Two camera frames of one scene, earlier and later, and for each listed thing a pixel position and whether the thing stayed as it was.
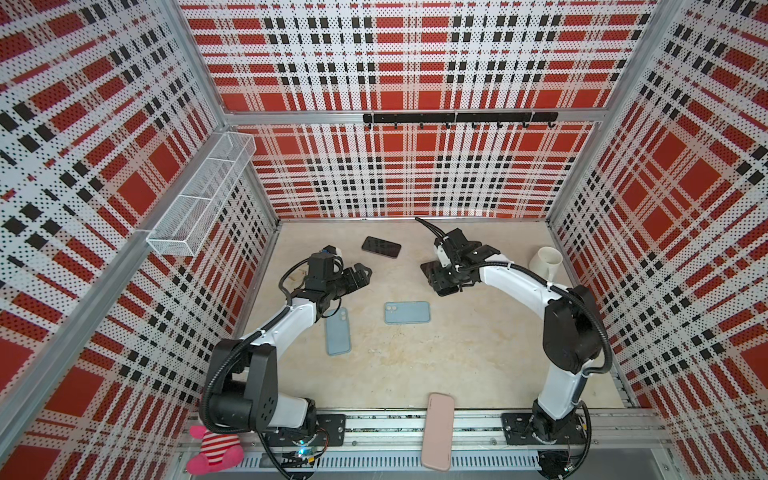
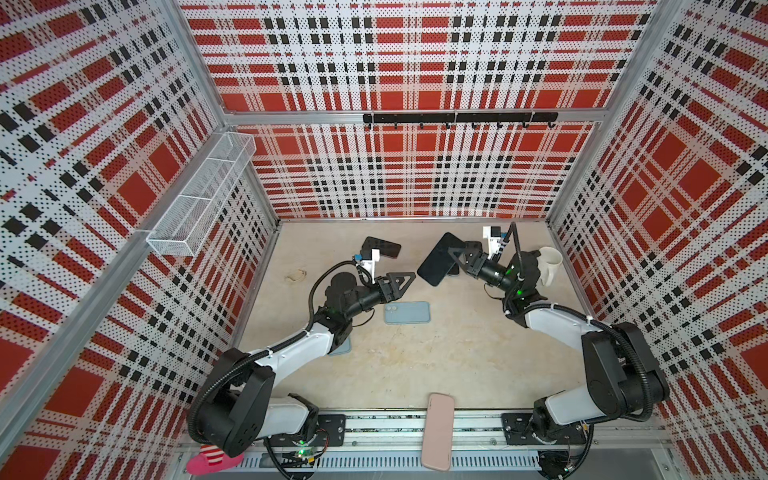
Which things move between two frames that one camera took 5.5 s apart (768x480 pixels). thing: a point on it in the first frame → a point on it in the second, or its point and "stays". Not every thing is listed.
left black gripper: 352,282 → 392,292
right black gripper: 438,280 → 475,264
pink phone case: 437,439 stays
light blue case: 407,313 stays
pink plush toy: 218,452 stays
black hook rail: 460,117 stays
